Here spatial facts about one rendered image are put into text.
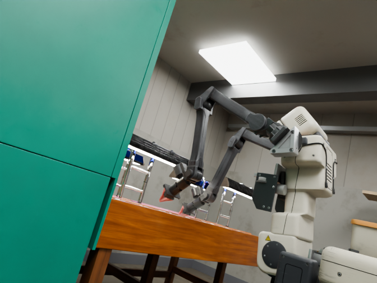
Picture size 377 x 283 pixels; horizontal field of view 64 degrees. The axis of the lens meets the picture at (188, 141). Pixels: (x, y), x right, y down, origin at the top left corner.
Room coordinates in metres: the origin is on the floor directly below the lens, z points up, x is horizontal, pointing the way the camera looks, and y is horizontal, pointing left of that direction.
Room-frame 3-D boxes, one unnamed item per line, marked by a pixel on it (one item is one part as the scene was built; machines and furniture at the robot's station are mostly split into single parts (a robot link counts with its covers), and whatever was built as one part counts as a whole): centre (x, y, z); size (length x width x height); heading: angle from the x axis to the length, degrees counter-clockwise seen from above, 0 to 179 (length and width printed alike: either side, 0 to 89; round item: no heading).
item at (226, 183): (2.41, -0.56, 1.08); 0.62 x 0.08 x 0.07; 134
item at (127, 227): (1.84, -0.36, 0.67); 1.81 x 0.12 x 0.19; 134
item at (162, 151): (1.73, 0.14, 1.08); 0.62 x 0.08 x 0.07; 134
